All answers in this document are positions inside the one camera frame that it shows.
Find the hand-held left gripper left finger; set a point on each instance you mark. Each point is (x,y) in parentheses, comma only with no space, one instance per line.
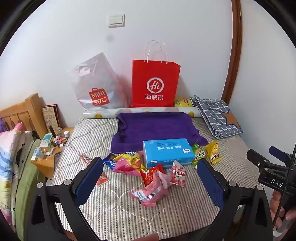
(90,182)

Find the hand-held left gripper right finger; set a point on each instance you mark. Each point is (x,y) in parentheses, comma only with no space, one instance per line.
(210,183)

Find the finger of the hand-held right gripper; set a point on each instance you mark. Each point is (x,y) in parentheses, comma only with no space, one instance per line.
(255,157)
(277,152)

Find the yellow triangular snack packet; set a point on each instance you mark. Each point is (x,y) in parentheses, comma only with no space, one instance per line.
(213,151)

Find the pink and yellow snack packet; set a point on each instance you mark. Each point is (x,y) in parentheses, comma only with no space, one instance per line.
(127,164)

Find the red snack packet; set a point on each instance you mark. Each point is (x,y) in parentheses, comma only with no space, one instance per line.
(148,175)

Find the person's right hand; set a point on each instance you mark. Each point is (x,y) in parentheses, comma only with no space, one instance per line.
(277,204)

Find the small orange packet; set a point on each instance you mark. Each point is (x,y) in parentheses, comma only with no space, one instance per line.
(102,179)

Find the blue snack packet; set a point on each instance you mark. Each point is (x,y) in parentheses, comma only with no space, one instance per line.
(109,161)

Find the green snack packet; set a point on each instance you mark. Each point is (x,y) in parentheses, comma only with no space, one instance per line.
(198,155)

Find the strawberry print snack packet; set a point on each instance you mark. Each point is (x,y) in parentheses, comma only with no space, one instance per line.
(179,176)

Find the striped grey quilt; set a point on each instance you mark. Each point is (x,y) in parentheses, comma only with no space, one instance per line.
(120,199)

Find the wooden nightstand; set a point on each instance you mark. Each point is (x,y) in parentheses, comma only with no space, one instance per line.
(46,165)

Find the small white jar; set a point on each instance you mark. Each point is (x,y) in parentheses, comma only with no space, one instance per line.
(66,133)

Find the blue tissue pack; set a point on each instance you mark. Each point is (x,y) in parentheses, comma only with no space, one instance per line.
(166,150)

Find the grey checked cloth with star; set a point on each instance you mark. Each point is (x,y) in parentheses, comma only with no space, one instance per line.
(215,113)

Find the large pink snack packet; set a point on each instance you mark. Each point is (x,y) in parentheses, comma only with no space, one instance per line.
(150,190)

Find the teal and white box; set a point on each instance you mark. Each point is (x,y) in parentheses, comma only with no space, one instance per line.
(46,140)

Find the blue and white box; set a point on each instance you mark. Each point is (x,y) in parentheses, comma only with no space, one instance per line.
(35,154)

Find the green blanket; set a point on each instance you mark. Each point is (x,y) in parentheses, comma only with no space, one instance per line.
(25,185)

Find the fruit print paper roll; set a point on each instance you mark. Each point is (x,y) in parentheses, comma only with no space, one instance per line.
(101,113)

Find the printed book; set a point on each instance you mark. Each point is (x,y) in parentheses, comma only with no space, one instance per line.
(51,115)

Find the purple towel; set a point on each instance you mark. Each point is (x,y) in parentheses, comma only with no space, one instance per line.
(150,127)

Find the colourful printed pillow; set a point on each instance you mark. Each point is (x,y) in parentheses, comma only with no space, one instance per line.
(9,157)

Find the yellow drink pack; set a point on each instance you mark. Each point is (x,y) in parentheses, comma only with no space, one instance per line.
(183,102)

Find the wooden headboard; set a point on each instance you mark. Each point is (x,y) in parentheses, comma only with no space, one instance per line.
(25,111)

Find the white plastic shopping bag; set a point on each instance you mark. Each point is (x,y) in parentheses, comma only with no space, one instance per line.
(97,78)

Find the red paper bag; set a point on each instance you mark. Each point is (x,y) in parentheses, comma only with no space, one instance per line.
(157,74)

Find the brown wooden door frame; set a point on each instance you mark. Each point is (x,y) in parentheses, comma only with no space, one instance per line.
(233,58)

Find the white light switch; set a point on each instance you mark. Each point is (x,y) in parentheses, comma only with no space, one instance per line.
(116,20)

